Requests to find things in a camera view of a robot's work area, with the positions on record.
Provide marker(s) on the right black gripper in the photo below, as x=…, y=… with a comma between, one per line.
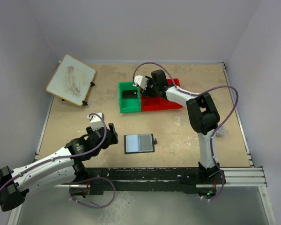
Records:
x=147, y=91

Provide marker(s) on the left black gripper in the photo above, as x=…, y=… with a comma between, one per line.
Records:
x=113, y=139

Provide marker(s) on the black card holder wallet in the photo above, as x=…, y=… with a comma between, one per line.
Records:
x=141, y=143

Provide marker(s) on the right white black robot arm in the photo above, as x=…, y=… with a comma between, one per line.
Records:
x=202, y=113

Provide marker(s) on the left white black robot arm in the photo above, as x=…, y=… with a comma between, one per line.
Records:
x=64, y=166

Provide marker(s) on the black card in green bin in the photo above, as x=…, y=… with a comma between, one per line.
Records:
x=129, y=94

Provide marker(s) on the right red plastic bin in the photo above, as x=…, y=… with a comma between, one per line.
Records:
x=168, y=105

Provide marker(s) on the red plastic bin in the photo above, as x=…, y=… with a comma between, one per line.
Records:
x=151, y=103
x=168, y=105

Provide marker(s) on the middle red plastic bin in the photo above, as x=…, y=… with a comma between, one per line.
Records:
x=151, y=103

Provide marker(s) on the green plastic bin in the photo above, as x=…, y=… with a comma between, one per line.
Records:
x=128, y=105

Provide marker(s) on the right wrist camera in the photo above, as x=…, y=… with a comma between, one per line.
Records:
x=140, y=81

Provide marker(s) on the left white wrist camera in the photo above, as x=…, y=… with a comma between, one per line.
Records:
x=96, y=120

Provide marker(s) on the small whiteboard with wooden frame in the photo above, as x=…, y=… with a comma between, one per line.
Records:
x=72, y=80

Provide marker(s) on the aluminium frame rail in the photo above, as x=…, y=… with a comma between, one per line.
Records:
x=248, y=178

